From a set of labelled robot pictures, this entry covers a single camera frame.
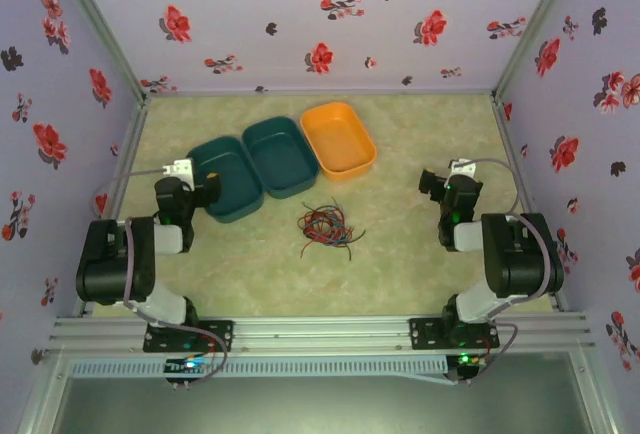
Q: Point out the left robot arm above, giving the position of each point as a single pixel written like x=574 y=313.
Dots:
x=115 y=264

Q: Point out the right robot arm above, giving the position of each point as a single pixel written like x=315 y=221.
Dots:
x=520 y=259

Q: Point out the teal plastic bin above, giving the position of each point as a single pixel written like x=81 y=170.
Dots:
x=225 y=174
x=280 y=154

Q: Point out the orange plastic bin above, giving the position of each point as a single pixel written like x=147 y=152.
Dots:
x=337 y=139

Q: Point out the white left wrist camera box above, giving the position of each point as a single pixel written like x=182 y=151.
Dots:
x=180 y=168

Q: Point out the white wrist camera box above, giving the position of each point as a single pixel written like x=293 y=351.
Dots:
x=180 y=168
x=462 y=166

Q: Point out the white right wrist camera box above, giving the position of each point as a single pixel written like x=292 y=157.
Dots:
x=462 y=166

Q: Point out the aluminium table side rail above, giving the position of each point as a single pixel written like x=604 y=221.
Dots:
x=127 y=154
x=512 y=154

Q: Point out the aluminium table end rail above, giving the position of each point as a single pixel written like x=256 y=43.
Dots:
x=320 y=92

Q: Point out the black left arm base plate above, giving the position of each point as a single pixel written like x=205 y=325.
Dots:
x=220 y=336

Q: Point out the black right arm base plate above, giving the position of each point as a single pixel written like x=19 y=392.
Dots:
x=425 y=334

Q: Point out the aluminium mounting rail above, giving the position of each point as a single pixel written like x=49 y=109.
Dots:
x=320 y=334

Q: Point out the aluminium frame post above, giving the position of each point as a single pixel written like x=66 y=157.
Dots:
x=540 y=19
x=95 y=19

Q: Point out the aluminium lower frame bar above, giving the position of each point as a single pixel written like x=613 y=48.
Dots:
x=592 y=394
x=42 y=394

